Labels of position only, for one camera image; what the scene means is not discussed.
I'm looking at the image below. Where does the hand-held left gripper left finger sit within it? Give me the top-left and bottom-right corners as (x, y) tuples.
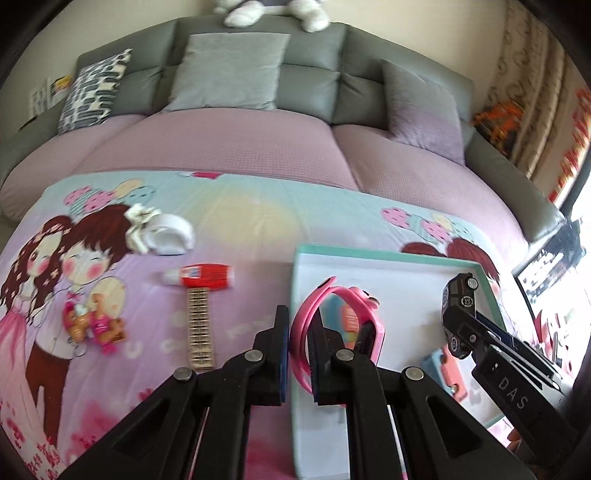
(58, 305), (291, 480)

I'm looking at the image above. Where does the black white patterned cushion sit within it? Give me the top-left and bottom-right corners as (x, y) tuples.
(56, 47), (134, 136)

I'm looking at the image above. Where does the plain grey cushion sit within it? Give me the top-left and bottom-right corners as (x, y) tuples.
(161, 32), (291, 114)

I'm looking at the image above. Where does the yellow cover book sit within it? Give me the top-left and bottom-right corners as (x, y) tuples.
(48, 76), (75, 104)

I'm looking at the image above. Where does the purple sofa cover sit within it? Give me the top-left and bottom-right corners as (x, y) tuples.
(0, 108), (532, 241)

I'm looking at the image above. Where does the white book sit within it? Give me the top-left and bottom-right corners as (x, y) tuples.
(30, 78), (52, 116)

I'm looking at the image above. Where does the white charging cable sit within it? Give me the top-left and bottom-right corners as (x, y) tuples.
(126, 203), (160, 253)

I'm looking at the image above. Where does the orange black toy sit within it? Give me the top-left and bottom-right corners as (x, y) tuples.
(473, 102), (526, 158)

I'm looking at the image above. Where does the pink doll toy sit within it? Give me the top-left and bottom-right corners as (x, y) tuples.
(62, 295), (129, 356)

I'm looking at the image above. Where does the white plush toy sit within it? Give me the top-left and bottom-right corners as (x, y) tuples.
(213, 0), (331, 33)

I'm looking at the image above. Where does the grey sofa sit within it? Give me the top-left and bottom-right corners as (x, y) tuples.
(0, 16), (568, 241)

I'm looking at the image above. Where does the grey purple cushion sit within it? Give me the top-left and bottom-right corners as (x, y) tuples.
(381, 58), (465, 164)

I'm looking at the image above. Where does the teal white tray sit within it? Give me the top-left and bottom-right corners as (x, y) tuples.
(291, 244), (514, 480)

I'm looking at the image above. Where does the printed cartoon blanket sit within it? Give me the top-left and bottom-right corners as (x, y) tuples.
(0, 171), (555, 480)

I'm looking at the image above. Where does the orange blue toy knife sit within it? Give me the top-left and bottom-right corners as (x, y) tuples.
(422, 348), (469, 404)

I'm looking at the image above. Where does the pink smartwatch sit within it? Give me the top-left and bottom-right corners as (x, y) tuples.
(288, 276), (382, 395)

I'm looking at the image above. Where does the beige patterned curtain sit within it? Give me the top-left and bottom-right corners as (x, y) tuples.
(489, 0), (591, 195)

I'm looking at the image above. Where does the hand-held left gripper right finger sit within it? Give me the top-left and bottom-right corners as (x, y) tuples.
(307, 314), (539, 480)

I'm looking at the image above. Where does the black toy car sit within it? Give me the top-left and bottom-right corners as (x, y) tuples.
(441, 273), (481, 358)

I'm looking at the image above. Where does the red glue bottle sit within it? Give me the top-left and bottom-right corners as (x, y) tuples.
(161, 264), (236, 291)

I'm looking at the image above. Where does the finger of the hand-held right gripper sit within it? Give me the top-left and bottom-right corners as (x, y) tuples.
(475, 311), (561, 388)
(442, 305), (502, 367)

